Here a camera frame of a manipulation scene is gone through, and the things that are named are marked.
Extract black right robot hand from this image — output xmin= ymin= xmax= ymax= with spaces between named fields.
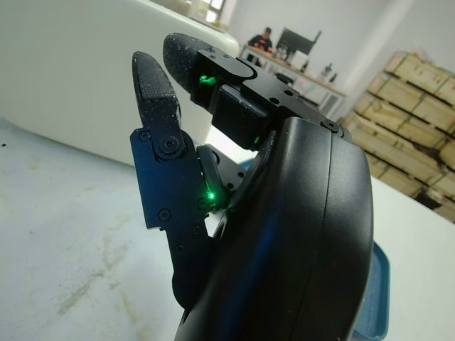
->
xmin=128 ymin=31 xmax=375 ymax=341

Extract blue plastic tray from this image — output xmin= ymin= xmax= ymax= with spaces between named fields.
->
xmin=237 ymin=158 xmax=392 ymax=341

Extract wooden-top workbench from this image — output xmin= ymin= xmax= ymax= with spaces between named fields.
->
xmin=239 ymin=42 xmax=350 ymax=119

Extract stacked wooden crates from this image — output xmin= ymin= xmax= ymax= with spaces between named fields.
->
xmin=336 ymin=50 xmax=455 ymax=224

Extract black computer monitor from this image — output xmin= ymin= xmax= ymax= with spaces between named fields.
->
xmin=276 ymin=28 xmax=323 ymax=57

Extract person in black cap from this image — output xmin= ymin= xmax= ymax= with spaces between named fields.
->
xmin=247 ymin=27 xmax=274 ymax=50

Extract bright window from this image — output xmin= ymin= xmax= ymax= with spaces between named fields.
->
xmin=205 ymin=0 xmax=237 ymax=24

